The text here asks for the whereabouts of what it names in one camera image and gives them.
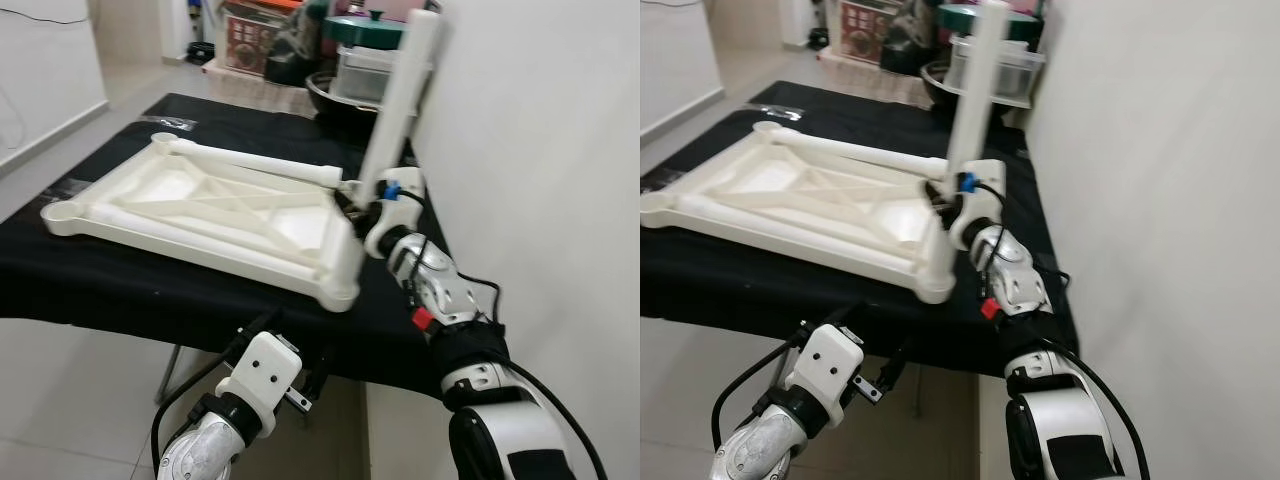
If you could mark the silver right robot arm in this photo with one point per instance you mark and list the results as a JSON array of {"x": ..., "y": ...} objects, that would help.
[
  {"x": 445, "y": 290},
  {"x": 1020, "y": 280}
]

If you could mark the white plastic children table top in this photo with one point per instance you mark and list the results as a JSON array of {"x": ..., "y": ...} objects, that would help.
[
  {"x": 190, "y": 200},
  {"x": 790, "y": 190}
]

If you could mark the black tablecloth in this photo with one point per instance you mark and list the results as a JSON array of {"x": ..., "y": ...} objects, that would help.
[
  {"x": 150, "y": 290},
  {"x": 760, "y": 290}
]

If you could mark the metal folding table leg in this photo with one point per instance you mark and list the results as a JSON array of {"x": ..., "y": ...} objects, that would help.
[{"x": 172, "y": 375}]

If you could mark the clear plastic storage box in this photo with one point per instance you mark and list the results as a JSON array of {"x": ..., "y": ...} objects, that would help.
[
  {"x": 365, "y": 75},
  {"x": 1020, "y": 65}
]

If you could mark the checked cloth covered bench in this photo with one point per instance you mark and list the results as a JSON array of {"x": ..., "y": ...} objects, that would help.
[
  {"x": 870, "y": 88},
  {"x": 250, "y": 95}
]

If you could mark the black bag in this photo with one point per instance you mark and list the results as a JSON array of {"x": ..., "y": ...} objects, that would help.
[
  {"x": 915, "y": 45},
  {"x": 295, "y": 50}
]

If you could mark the black robot vacuum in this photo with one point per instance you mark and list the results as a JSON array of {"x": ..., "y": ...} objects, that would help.
[
  {"x": 817, "y": 40},
  {"x": 200, "y": 52}
]

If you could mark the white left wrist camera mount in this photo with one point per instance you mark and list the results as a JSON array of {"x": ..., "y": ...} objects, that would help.
[
  {"x": 260, "y": 375},
  {"x": 825, "y": 370}
]

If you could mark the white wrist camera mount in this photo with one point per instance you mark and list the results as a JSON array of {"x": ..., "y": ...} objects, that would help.
[
  {"x": 260, "y": 375},
  {"x": 410, "y": 182},
  {"x": 990, "y": 172},
  {"x": 825, "y": 370}
]

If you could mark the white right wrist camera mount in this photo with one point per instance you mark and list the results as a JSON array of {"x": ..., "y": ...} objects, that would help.
[
  {"x": 410, "y": 182},
  {"x": 990, "y": 172}
]

